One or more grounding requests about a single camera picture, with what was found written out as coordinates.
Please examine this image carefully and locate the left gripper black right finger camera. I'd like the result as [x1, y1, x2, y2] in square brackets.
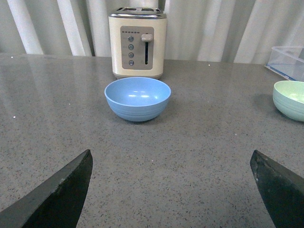
[250, 150, 304, 228]

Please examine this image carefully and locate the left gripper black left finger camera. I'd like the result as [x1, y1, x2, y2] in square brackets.
[0, 150, 93, 228]

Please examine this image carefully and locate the green plastic bowl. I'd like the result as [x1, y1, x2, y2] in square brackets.
[273, 81, 304, 122]

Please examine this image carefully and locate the blue plastic bowl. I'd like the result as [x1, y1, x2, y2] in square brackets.
[104, 77, 171, 122]

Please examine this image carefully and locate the clear plastic food container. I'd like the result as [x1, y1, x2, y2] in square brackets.
[266, 46, 304, 82]

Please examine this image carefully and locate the cream two-slot toaster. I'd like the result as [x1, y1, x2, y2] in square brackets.
[108, 7, 167, 79]

